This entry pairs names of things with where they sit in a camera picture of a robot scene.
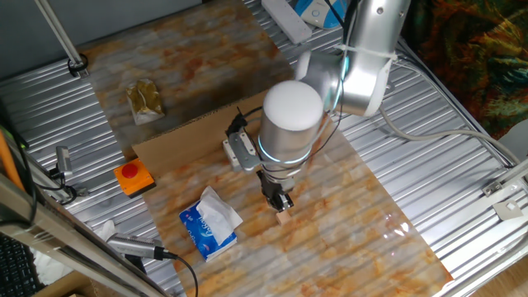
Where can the silver camera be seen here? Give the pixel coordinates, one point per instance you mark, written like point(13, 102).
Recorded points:
point(132, 245)

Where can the blue tissue pack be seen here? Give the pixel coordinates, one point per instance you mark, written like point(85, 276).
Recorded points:
point(202, 237)

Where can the marble pattern table mat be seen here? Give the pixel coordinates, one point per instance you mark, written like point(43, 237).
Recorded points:
point(330, 231)

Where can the brown cardboard box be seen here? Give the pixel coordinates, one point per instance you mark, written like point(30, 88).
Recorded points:
point(62, 288)

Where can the crumpled white tissue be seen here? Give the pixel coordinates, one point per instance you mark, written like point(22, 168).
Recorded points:
point(108, 229)

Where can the brown cardboard wall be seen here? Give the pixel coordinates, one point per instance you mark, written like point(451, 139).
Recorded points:
point(185, 140)

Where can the small grey camera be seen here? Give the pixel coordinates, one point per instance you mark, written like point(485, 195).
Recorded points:
point(64, 158)

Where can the black keyboard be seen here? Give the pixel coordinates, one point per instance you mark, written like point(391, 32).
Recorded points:
point(16, 272)

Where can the orange pole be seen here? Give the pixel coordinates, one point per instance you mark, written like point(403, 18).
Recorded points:
point(8, 161)

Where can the orange box red emergency button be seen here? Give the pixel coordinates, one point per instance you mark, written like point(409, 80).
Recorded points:
point(138, 181)

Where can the metal camera mount clamp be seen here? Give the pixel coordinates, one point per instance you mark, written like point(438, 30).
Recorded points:
point(57, 174)

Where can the gold foil packet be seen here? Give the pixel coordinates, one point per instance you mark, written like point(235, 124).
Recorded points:
point(144, 99)

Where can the small wooden cube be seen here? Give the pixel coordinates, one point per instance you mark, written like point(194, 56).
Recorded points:
point(283, 218)

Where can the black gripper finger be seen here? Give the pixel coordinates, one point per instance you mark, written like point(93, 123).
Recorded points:
point(275, 204)
point(287, 202)

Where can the metal plate with square hole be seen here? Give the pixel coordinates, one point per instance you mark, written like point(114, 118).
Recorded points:
point(501, 208)

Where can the pale grey panel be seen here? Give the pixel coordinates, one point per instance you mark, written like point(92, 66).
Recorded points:
point(517, 142)

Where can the colourful patterned cloth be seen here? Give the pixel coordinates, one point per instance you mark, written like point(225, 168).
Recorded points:
point(474, 53)

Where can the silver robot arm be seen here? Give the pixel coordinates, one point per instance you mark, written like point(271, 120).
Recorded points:
point(293, 123)

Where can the aluminium profile bar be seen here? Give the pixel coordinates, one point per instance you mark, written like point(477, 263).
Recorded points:
point(515, 173)

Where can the small metal corner bracket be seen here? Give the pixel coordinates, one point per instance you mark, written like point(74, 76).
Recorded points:
point(491, 189)

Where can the taped aluminium frame bar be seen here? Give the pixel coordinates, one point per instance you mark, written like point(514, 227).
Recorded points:
point(41, 227)

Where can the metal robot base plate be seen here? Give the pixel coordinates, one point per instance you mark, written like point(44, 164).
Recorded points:
point(390, 86)

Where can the wrist camera with grey mount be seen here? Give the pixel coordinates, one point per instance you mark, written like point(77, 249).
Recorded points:
point(243, 150)

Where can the metal pole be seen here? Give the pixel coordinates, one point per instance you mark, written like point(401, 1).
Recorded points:
point(61, 35)

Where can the blue and white device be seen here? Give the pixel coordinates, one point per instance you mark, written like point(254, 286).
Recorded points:
point(315, 14)

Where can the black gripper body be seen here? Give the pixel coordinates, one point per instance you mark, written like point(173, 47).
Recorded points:
point(272, 185)

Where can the white power strip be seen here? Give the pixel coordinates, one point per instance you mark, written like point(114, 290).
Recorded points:
point(288, 20)

